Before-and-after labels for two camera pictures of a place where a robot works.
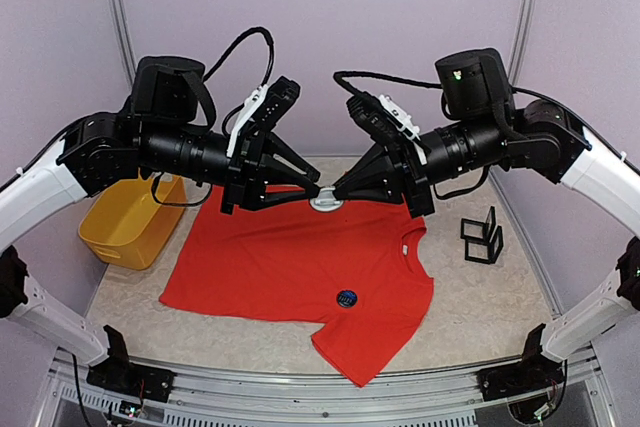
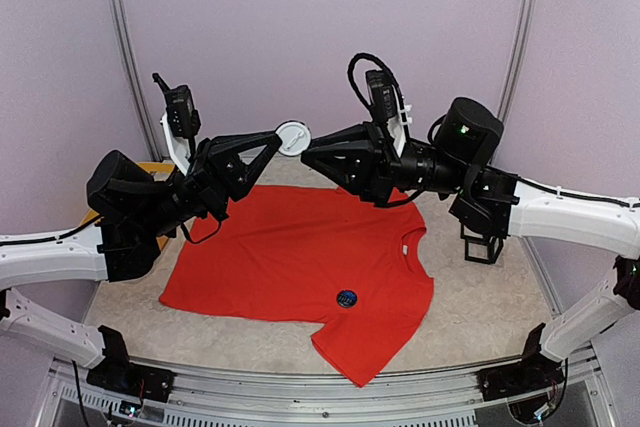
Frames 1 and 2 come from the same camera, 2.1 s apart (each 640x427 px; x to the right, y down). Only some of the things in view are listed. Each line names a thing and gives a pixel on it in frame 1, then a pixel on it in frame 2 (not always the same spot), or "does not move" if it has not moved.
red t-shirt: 359,272 does not move
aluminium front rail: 209,396 does not move
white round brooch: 346,298 does not move
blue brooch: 326,200 → 295,138
